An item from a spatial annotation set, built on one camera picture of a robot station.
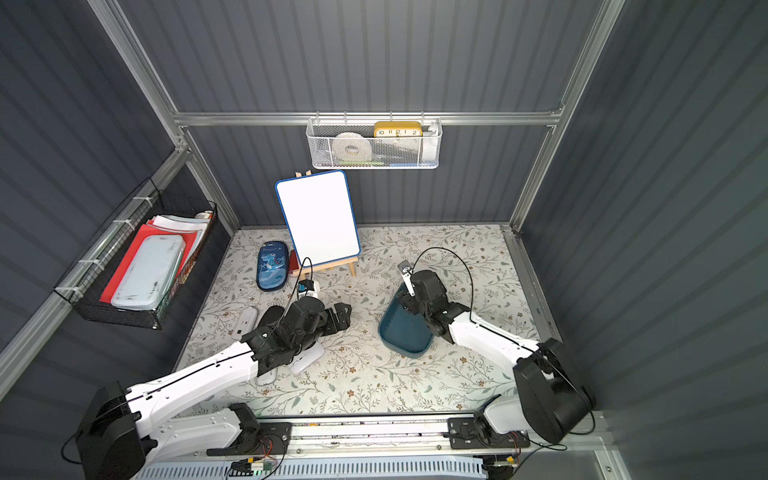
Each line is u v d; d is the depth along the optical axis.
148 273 0.67
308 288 0.71
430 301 0.65
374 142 0.88
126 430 0.39
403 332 0.92
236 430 0.61
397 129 0.87
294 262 0.98
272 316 0.95
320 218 0.89
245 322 0.92
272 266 1.05
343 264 1.01
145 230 0.76
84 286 0.61
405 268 0.75
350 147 0.84
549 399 0.42
